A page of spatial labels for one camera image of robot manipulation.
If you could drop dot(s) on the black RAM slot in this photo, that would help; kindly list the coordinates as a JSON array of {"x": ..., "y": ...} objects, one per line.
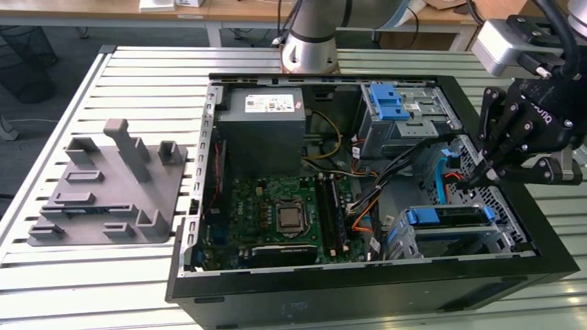
[{"x": 324, "y": 213}]

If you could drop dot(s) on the blue drive cage latch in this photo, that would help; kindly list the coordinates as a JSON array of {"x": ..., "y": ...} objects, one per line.
[{"x": 390, "y": 110}]

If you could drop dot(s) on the RAM stick in rack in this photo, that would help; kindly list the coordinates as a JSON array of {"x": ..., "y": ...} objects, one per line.
[{"x": 87, "y": 210}]

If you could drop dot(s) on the silver CPU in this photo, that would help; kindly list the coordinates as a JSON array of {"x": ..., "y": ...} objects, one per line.
[{"x": 292, "y": 217}]

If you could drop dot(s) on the white device on desk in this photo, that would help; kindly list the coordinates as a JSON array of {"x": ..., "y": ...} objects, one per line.
[{"x": 413, "y": 10}]

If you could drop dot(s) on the wooden desk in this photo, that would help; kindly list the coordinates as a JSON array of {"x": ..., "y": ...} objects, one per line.
[{"x": 115, "y": 12}]

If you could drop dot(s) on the hard disk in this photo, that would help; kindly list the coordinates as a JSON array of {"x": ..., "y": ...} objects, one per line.
[{"x": 422, "y": 218}]

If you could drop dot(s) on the green motherboard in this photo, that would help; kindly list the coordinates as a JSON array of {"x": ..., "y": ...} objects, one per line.
[{"x": 257, "y": 206}]

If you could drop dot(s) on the black PC case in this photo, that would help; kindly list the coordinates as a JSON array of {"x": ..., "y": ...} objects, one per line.
[{"x": 321, "y": 295}]

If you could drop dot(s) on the RAM stick in motherboard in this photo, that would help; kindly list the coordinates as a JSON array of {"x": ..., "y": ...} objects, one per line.
[{"x": 341, "y": 220}]

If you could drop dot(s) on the grey metal drive cage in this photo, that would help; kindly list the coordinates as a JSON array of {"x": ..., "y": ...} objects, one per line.
[{"x": 413, "y": 132}]

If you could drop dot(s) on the small white box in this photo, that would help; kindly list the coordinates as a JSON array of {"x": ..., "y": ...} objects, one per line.
[{"x": 190, "y": 2}]

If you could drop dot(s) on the large white box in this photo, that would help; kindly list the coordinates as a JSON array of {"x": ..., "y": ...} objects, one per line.
[{"x": 157, "y": 6}]

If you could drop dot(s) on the grey power supply unit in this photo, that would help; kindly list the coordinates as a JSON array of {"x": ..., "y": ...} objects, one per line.
[{"x": 262, "y": 144}]

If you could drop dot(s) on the grey metal disk bay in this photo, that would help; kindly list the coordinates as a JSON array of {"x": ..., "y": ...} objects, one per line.
[{"x": 458, "y": 231}]

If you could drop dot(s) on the grey parts rack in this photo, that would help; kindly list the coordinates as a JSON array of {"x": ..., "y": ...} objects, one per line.
[{"x": 115, "y": 192}]

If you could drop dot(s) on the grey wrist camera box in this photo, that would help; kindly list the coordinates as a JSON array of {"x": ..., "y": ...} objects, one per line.
[{"x": 496, "y": 44}]

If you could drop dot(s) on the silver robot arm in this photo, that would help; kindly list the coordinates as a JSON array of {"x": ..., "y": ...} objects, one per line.
[{"x": 312, "y": 34}]

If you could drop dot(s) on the brown cardboard piece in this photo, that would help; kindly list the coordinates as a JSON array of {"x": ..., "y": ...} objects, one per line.
[{"x": 441, "y": 5}]

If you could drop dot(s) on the CPU socket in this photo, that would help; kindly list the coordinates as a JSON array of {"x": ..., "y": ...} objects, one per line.
[{"x": 293, "y": 233}]

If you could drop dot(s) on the grey stand foot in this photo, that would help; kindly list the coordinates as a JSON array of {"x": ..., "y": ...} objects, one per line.
[{"x": 7, "y": 132}]

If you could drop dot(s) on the side wrist camera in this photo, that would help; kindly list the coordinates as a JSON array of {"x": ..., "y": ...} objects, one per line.
[{"x": 550, "y": 170}]

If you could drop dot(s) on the black graphics card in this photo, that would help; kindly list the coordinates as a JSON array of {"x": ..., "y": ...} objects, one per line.
[{"x": 285, "y": 256}]

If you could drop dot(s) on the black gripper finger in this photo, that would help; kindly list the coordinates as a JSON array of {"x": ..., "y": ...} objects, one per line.
[
  {"x": 516, "y": 137},
  {"x": 489, "y": 113}
]

